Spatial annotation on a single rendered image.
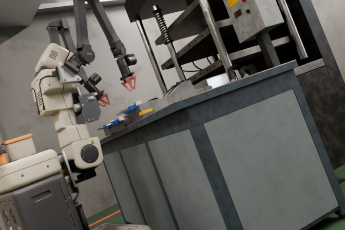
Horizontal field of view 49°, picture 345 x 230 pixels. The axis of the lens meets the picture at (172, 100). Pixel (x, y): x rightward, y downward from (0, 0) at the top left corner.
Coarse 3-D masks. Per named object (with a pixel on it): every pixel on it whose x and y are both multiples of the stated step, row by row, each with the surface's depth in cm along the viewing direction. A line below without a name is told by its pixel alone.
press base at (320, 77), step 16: (304, 80) 277; (320, 80) 283; (304, 96) 274; (320, 96) 279; (336, 96) 285; (320, 112) 276; (336, 112) 282; (320, 128) 273; (336, 128) 279; (336, 144) 276; (336, 160) 273
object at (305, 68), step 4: (316, 60) 285; (320, 60) 287; (304, 64) 280; (308, 64) 281; (312, 64) 283; (316, 64) 284; (320, 64) 286; (324, 64) 287; (296, 68) 276; (300, 68) 278; (304, 68) 279; (308, 68) 280; (312, 68) 282; (316, 68) 284; (296, 72) 275; (300, 72) 277; (304, 72) 278
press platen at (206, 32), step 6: (288, 6) 298; (228, 18) 274; (222, 24) 271; (228, 24) 273; (204, 30) 282; (198, 36) 292; (204, 36) 285; (192, 42) 303; (198, 42) 295; (186, 48) 314; (192, 48) 311; (180, 54) 327; (168, 60) 350; (162, 66) 365; (168, 66) 358
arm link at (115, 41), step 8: (88, 0) 214; (96, 0) 214; (96, 8) 214; (96, 16) 217; (104, 16) 218; (104, 24) 218; (104, 32) 221; (112, 32) 221; (112, 40) 221; (120, 40) 224; (112, 48) 225
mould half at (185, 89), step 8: (176, 88) 228; (184, 88) 230; (192, 88) 232; (208, 88) 236; (168, 96) 225; (176, 96) 227; (184, 96) 229; (144, 104) 218; (152, 104) 220; (160, 104) 222; (168, 104) 224; (136, 112) 224; (136, 120) 229
